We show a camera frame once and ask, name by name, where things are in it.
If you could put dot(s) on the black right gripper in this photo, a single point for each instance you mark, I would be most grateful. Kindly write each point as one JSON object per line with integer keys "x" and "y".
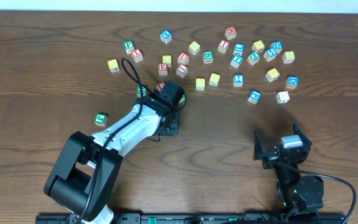
{"x": 281, "y": 155}

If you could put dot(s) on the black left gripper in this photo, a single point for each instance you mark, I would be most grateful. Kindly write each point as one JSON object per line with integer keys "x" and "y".
{"x": 171, "y": 127}

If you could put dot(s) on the red i block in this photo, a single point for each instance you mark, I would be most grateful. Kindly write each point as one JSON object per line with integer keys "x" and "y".
{"x": 182, "y": 70}
{"x": 223, "y": 46}

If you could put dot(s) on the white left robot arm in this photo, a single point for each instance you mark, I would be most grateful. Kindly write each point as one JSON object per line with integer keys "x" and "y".
{"x": 87, "y": 167}

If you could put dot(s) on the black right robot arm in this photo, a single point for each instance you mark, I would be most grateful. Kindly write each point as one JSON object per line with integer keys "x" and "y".
{"x": 299, "y": 194}

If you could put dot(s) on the green R block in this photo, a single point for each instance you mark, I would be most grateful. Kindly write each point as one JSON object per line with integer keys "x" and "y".
{"x": 182, "y": 99}

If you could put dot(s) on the red U block lower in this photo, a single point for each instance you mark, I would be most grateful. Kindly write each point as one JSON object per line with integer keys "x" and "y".
{"x": 160, "y": 86}

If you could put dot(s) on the red u block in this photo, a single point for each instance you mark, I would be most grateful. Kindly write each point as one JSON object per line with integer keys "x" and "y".
{"x": 160, "y": 86}
{"x": 183, "y": 58}

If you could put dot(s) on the green N block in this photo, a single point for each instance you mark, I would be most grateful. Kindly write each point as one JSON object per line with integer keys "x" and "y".
{"x": 141, "y": 91}

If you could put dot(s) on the yellow block centre left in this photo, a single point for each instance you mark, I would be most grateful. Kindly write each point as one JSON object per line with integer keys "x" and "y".
{"x": 200, "y": 84}

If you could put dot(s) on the red E block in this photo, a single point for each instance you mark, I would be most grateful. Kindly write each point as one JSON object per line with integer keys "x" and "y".
{"x": 163, "y": 69}

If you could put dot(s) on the blue P block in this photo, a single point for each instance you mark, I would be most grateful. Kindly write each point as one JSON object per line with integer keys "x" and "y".
{"x": 254, "y": 97}

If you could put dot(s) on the yellow block centre right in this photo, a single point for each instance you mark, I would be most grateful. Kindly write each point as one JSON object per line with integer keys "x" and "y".
{"x": 214, "y": 79}

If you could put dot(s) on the yellow O block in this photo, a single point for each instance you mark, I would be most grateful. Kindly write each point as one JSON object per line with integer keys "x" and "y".
{"x": 167, "y": 59}

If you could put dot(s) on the red U block upper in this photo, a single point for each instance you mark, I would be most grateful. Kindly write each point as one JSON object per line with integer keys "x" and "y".
{"x": 183, "y": 58}

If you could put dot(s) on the blue D block lower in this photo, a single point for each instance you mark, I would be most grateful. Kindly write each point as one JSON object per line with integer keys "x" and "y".
{"x": 292, "y": 82}

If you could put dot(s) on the blue d block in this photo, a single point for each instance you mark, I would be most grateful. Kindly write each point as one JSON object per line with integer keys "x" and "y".
{"x": 292, "y": 82}
{"x": 276, "y": 46}

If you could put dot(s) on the green J block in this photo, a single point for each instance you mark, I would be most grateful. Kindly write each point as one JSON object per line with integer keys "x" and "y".
{"x": 101, "y": 119}

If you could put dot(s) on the yellow K block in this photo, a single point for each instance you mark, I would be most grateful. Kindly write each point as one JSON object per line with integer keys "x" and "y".
{"x": 272, "y": 74}

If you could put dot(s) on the red X block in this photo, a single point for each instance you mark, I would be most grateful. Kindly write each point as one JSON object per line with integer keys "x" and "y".
{"x": 137, "y": 55}

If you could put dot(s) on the green B block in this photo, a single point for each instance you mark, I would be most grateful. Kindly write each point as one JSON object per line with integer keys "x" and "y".
{"x": 208, "y": 56}

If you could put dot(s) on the yellow block upper middle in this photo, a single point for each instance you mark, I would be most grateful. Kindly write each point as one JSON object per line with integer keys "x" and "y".
{"x": 194, "y": 48}

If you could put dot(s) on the yellow block far left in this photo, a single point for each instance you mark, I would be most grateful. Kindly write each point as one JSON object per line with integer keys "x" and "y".
{"x": 113, "y": 65}

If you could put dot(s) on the blue 2 block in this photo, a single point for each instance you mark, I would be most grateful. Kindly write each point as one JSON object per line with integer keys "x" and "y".
{"x": 238, "y": 80}

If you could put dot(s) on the blue X block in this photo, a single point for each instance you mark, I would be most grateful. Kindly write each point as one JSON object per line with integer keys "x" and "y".
{"x": 166, "y": 36}

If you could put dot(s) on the green F block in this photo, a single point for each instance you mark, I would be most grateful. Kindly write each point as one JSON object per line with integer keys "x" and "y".
{"x": 129, "y": 46}

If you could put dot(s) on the yellow 8 block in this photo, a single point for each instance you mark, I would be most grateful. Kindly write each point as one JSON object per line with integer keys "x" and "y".
{"x": 288, "y": 57}

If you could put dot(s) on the blue T block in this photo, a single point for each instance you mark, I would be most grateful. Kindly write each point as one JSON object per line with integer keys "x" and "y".
{"x": 236, "y": 60}

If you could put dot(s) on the green Z block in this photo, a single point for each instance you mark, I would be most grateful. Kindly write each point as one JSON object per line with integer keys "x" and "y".
{"x": 253, "y": 58}

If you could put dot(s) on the blue 5 block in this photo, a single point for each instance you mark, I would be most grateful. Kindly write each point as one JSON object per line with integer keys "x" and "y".
{"x": 270, "y": 54}

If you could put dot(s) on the blue D block upper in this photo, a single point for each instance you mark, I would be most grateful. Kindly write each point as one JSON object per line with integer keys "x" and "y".
{"x": 276, "y": 46}

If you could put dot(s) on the blue L block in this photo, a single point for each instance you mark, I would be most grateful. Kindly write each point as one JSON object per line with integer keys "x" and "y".
{"x": 238, "y": 49}

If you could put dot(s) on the yellow block upper right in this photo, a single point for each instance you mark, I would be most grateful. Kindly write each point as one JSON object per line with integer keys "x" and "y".
{"x": 258, "y": 46}

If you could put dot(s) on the red block top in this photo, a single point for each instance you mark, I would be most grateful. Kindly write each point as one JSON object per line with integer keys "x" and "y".
{"x": 230, "y": 33}

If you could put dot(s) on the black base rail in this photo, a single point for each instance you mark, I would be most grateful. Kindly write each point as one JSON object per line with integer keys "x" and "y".
{"x": 135, "y": 218}

